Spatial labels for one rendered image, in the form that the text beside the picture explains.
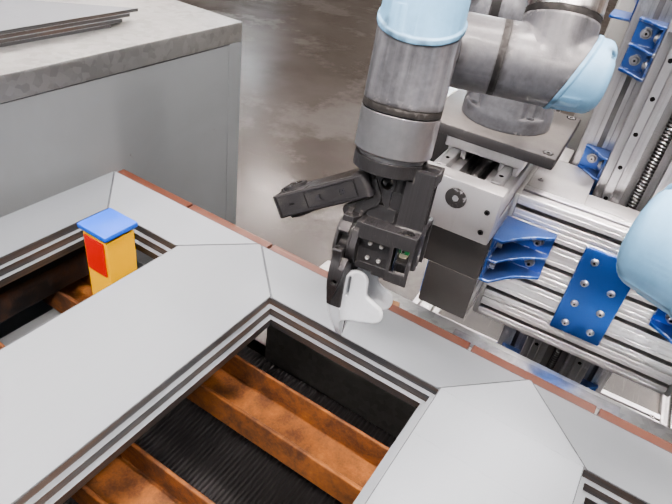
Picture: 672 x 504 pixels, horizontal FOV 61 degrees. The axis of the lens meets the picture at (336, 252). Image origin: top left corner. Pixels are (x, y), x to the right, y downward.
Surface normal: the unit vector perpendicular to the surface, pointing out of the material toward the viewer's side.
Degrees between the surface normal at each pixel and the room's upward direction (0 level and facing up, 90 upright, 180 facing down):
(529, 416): 0
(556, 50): 63
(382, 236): 80
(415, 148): 82
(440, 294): 90
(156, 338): 0
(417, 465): 0
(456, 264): 90
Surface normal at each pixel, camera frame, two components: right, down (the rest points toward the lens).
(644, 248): -0.76, 0.09
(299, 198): -0.40, 0.36
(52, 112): 0.84, 0.40
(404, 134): 0.11, 0.45
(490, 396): 0.13, -0.80
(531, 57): -0.20, 0.18
